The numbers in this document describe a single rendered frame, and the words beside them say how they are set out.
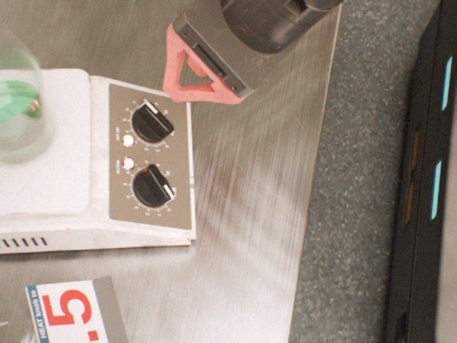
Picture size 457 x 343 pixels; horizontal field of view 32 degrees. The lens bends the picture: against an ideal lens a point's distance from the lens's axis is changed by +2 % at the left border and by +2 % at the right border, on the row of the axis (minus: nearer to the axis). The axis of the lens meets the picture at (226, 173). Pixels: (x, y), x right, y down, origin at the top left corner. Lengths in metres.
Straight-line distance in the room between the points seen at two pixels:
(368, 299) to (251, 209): 0.80
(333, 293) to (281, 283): 0.79
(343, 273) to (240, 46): 0.99
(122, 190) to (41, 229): 0.07
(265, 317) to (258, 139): 0.16
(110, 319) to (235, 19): 0.27
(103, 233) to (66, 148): 0.07
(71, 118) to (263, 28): 0.19
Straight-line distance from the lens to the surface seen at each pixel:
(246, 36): 0.50
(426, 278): 1.17
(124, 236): 0.62
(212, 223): 0.67
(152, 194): 0.62
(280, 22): 0.49
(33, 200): 0.59
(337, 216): 1.49
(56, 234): 0.61
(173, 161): 0.65
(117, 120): 0.64
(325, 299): 1.44
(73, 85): 0.63
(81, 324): 0.63
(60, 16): 0.77
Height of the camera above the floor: 1.38
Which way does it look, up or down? 68 degrees down
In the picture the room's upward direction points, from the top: 7 degrees clockwise
